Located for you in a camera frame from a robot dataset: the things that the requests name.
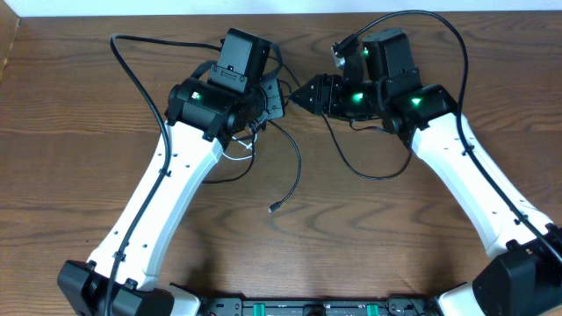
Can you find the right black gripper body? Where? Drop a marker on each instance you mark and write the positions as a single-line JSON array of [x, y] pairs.
[[335, 104]]

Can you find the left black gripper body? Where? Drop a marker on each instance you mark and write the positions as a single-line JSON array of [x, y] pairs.
[[272, 98]]

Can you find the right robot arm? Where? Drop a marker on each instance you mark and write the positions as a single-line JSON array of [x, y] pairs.
[[380, 81]]

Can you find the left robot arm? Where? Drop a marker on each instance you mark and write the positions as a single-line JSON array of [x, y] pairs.
[[220, 99]]

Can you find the cardboard side panel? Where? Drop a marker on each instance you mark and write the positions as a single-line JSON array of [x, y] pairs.
[[9, 24]]

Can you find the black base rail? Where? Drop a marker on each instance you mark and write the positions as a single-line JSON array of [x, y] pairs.
[[398, 306]]

